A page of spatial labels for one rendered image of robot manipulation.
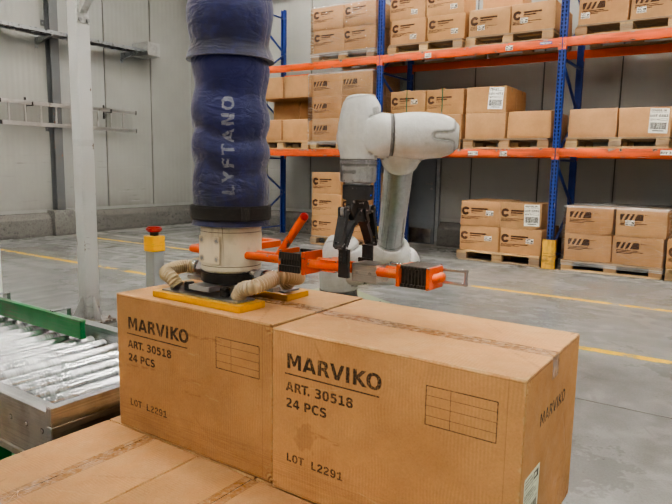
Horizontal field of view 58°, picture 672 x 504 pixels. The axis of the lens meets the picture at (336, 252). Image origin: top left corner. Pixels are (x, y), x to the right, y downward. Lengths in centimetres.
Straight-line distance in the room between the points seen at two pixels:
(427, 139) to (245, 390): 75
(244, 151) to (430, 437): 86
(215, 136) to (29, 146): 1045
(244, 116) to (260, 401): 73
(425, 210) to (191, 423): 925
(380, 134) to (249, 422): 77
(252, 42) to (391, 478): 112
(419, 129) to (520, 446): 72
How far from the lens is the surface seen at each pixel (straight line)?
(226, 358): 160
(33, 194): 1207
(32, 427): 214
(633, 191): 985
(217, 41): 168
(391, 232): 228
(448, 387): 124
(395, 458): 136
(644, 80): 992
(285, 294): 172
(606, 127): 861
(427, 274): 136
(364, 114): 146
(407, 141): 146
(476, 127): 907
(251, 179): 167
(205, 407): 170
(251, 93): 169
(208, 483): 164
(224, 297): 166
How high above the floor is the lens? 132
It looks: 8 degrees down
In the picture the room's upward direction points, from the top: 1 degrees clockwise
